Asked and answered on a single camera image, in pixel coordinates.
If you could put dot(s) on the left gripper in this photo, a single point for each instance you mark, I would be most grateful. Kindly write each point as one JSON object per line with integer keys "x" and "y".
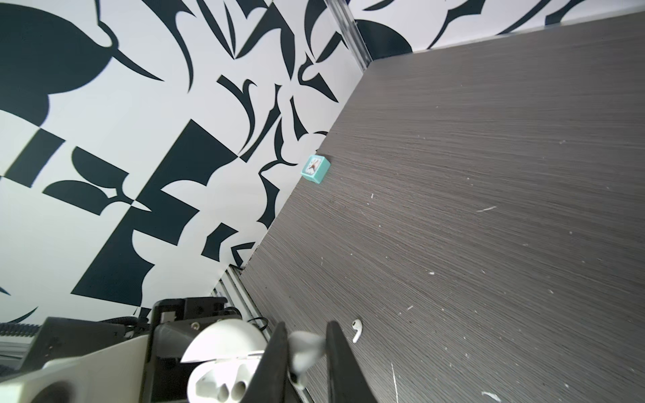
{"x": 173, "y": 325}

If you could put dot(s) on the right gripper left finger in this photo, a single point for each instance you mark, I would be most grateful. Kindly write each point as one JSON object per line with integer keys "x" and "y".
{"x": 269, "y": 381}

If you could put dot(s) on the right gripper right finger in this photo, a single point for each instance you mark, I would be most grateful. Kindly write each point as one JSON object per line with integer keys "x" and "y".
{"x": 345, "y": 378}

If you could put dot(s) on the white earbud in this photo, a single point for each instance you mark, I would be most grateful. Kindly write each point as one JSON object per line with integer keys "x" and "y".
{"x": 304, "y": 349}
{"x": 357, "y": 326}

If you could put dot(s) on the white earbud charging case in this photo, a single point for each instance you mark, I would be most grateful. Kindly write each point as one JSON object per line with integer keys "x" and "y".
{"x": 227, "y": 354}

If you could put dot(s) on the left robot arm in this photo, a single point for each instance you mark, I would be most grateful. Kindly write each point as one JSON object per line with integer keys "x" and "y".
{"x": 120, "y": 360}

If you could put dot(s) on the small teal square clock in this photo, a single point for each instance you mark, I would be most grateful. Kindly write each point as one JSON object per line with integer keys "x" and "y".
{"x": 316, "y": 168}

